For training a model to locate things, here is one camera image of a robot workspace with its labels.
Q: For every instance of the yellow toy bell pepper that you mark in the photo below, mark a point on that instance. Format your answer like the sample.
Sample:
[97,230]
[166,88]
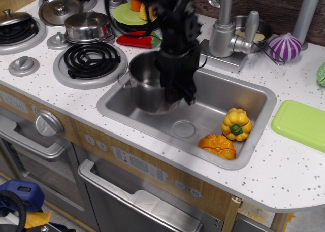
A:
[236,125]

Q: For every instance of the silver toy faucet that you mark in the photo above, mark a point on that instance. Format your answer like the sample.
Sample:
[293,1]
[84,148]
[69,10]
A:
[225,50]

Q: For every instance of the silver stove knob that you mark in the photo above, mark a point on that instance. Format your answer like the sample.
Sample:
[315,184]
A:
[115,3]
[58,42]
[23,66]

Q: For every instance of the steel pan behind faucet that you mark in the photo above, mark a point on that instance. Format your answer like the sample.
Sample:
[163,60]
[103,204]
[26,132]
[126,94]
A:
[261,40]

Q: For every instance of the silver stove knob back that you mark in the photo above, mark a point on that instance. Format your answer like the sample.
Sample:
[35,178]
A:
[115,3]

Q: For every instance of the stainless steel sink basin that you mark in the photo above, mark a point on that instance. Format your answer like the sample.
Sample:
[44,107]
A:
[186,125]

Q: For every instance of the silver oven dial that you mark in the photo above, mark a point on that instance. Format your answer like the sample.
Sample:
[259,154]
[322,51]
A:
[47,125]

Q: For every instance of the purple striped toy onion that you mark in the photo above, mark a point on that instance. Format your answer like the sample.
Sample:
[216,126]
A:
[285,47]

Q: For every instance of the toy oven door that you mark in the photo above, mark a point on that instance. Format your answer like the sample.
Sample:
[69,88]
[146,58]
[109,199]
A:
[50,162]

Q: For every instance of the steel pot with wire handles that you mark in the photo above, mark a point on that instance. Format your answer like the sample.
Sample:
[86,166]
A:
[144,82]

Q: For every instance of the steel lid on left burner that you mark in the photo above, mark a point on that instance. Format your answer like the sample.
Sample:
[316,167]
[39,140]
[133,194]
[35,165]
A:
[9,18]

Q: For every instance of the green plastic cutting board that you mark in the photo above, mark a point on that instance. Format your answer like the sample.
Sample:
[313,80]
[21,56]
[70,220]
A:
[301,123]

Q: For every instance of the yellow toy corn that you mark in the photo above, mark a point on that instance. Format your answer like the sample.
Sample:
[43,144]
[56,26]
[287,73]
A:
[144,11]

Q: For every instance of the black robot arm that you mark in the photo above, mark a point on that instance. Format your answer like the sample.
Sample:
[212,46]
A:
[179,54]

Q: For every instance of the red toy chili pepper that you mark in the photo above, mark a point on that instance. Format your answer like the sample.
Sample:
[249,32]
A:
[138,39]

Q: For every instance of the orange toy carrot piece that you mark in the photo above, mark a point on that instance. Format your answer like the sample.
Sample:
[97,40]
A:
[135,5]

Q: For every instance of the blue clamp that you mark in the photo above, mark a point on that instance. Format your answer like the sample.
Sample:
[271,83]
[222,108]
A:
[30,194]

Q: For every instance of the grey post right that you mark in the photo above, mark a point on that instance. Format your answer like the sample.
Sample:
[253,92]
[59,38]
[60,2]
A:
[303,21]

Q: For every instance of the silver stove knob middle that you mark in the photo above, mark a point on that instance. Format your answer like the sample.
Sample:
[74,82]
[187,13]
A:
[58,42]

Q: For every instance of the steel lid with knob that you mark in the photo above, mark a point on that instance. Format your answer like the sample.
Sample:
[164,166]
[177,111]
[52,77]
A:
[54,12]

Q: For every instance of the left black coil burner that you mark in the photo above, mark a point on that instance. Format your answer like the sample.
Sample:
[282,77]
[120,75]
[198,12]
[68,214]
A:
[22,36]

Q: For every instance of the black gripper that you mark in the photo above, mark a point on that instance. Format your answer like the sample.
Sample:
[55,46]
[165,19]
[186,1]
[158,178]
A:
[176,74]

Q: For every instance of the front black coil burner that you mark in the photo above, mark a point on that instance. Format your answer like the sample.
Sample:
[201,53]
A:
[89,66]

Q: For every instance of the green plastic plate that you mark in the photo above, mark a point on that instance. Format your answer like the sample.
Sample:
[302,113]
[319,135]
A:
[123,14]

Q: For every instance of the silver stove knob front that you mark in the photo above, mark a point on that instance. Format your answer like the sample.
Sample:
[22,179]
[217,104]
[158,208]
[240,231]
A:
[23,66]

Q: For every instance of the toy dishwasher door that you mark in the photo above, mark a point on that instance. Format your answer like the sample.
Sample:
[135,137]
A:
[124,202]

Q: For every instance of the upside-down steel pot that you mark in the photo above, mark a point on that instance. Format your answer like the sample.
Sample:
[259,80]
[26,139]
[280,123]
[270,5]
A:
[88,27]

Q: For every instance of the orange toy bell pepper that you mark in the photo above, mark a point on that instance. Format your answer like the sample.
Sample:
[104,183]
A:
[218,145]

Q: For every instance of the green toy vegetable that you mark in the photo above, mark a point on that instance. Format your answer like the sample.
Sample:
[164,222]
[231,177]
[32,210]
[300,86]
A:
[320,75]

